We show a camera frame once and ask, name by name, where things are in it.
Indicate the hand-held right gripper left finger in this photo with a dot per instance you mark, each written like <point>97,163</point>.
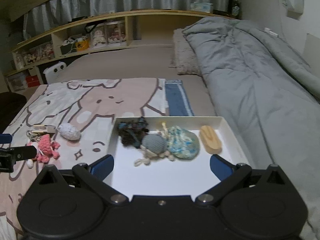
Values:
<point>102,167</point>

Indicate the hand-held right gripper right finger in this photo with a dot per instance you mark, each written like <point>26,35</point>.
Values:
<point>221,168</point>

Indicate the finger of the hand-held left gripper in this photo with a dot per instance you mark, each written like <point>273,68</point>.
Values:
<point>5,139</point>
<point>23,152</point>

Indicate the pink crochet toy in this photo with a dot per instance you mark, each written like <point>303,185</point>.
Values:
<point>45,147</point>

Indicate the oval wooden block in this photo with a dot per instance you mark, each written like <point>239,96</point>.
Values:
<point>211,140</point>

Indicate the small yellow card box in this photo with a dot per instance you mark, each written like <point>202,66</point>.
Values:
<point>42,128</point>

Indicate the dark crochet scrunchie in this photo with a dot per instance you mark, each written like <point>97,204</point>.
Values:
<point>130,132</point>

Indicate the white cardboard box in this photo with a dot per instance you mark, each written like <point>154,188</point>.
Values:
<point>175,175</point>

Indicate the white crochet pouch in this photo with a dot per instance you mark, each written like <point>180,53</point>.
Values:
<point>70,131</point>

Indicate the grey crochet jellyfish toy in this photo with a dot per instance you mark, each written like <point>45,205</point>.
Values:
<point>153,143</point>

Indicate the dark brown cushion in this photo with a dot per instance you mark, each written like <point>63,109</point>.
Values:
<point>11,110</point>

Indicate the clear storage bin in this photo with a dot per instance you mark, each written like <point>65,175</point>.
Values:
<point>16,83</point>

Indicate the red box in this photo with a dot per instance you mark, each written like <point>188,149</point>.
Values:
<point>32,81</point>

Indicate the cartoon printed blanket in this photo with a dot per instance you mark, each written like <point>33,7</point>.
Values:
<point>87,100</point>

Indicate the white heater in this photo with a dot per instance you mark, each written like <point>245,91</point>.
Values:
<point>55,71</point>

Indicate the figurine display box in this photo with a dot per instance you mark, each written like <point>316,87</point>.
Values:
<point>46,51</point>
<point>31,56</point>

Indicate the grey duvet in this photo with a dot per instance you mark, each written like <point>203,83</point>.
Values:
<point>250,80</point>

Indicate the bed with beige sheet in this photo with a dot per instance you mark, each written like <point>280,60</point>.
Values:
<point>125,62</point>

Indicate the dark box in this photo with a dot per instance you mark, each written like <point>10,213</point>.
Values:
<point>67,49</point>

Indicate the fuzzy beige pillow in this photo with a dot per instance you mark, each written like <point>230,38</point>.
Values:
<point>185,55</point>

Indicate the clear case with white doll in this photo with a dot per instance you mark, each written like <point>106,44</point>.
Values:
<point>98,37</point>

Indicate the clear case with pink doll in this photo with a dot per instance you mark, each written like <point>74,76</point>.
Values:
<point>116,33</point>

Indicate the wooden headboard shelf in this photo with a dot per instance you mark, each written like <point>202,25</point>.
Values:
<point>160,30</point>

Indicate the pump bottle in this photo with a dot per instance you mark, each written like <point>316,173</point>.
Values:
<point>236,7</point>

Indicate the tissue box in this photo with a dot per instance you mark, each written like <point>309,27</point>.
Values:
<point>201,7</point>

